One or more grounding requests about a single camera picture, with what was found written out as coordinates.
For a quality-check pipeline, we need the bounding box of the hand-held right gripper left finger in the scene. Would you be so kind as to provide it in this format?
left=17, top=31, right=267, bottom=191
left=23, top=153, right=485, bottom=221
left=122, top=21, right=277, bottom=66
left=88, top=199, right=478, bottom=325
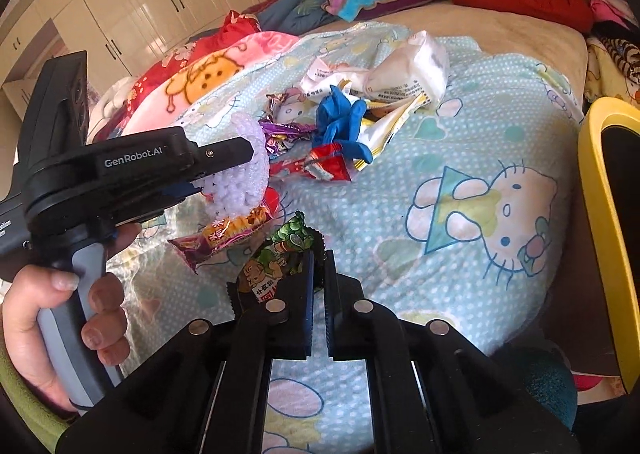
left=55, top=249, right=316, bottom=454

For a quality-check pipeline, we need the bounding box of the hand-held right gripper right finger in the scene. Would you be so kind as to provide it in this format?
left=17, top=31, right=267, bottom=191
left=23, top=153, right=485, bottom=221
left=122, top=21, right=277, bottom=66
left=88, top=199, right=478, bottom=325
left=322, top=249, right=582, bottom=454

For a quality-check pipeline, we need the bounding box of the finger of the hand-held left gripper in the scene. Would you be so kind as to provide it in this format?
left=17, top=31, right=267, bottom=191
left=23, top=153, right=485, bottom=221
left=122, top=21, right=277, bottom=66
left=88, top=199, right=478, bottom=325
left=192, top=138, right=256, bottom=171
left=162, top=178, right=207, bottom=205

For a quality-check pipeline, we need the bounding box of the white foam fruit net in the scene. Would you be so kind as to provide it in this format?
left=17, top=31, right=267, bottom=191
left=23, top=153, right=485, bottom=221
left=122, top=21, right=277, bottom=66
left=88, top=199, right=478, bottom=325
left=197, top=113, right=273, bottom=222

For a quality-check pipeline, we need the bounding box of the green snack wrapper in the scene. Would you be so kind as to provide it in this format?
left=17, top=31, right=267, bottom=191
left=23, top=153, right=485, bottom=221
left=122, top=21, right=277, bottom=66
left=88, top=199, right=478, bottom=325
left=226, top=210, right=326, bottom=317

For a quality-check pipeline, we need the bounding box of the red snack wrapper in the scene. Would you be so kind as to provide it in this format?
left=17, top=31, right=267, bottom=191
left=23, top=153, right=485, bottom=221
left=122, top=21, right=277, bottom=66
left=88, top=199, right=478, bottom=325
left=307, top=143, right=354, bottom=183

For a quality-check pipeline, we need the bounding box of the yellow rimmed bin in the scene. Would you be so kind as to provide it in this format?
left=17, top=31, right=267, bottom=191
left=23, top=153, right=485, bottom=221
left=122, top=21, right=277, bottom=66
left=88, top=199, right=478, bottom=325
left=577, top=96, right=640, bottom=397

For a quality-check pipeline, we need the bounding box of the person's left forearm green sleeve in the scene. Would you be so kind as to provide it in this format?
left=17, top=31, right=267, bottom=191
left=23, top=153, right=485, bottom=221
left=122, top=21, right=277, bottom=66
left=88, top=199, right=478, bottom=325
left=0, top=339, right=71, bottom=442

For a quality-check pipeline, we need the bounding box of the person's left hand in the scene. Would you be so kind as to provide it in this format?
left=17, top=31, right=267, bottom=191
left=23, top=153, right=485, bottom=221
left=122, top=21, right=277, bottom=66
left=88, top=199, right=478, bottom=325
left=0, top=224, right=143, bottom=414

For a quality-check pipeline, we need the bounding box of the orange snack packet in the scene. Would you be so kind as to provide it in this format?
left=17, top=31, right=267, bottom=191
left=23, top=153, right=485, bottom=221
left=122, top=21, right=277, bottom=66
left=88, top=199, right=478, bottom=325
left=167, top=204, right=272, bottom=276

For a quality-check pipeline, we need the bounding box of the purple foil wrapper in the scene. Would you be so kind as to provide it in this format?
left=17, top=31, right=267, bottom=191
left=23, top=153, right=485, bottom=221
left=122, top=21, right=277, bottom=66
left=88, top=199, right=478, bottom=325
left=259, top=120, right=317, bottom=156

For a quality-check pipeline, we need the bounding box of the small brown foil wrapper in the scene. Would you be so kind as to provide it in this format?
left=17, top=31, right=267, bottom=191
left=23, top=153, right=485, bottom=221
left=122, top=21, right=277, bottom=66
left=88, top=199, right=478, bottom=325
left=264, top=93, right=290, bottom=123

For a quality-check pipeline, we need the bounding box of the pink cartoon blanket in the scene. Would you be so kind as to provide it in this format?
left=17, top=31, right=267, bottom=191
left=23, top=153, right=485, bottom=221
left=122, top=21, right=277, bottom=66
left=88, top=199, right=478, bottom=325
left=124, top=30, right=302, bottom=136

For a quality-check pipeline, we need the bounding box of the clear plastic wrap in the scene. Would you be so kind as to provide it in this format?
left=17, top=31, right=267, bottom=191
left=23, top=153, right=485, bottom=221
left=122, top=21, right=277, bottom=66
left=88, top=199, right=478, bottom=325
left=107, top=206, right=246, bottom=350

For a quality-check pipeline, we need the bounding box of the white printed paper wrapper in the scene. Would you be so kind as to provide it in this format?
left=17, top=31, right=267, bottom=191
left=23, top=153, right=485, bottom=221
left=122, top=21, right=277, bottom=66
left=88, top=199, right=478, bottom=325
left=299, top=56, right=353, bottom=97

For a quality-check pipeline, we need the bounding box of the red floral blanket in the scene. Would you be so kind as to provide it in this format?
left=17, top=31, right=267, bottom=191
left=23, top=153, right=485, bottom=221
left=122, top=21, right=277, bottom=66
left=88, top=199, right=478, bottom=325
left=87, top=10, right=262, bottom=145

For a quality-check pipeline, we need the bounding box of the light blue cartoon cat blanket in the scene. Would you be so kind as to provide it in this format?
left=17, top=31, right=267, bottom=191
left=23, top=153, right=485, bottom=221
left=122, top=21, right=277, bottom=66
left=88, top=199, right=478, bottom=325
left=85, top=21, right=587, bottom=454

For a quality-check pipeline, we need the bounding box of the blue floral quilt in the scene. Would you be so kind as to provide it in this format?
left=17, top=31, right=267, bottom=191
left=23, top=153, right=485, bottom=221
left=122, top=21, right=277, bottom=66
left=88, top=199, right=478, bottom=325
left=239, top=0, right=352, bottom=38

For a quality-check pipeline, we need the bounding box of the yellow and white wrapper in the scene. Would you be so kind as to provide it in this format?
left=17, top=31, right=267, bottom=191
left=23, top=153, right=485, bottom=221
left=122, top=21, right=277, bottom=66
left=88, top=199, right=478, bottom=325
left=350, top=93, right=432, bottom=171

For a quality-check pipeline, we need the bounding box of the white plastic bag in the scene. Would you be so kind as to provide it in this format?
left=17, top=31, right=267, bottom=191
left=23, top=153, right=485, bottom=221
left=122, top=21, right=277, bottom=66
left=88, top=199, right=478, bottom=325
left=366, top=30, right=449, bottom=108

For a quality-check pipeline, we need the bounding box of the person's teal trouser leg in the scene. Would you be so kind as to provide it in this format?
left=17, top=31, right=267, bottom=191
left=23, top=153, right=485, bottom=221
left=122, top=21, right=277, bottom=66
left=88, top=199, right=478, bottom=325
left=500, top=345, right=574, bottom=431

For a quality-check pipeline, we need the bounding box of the yellow cartoon blanket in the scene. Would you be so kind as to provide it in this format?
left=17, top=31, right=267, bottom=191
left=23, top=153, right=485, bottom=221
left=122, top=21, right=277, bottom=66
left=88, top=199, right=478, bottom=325
left=584, top=35, right=640, bottom=111

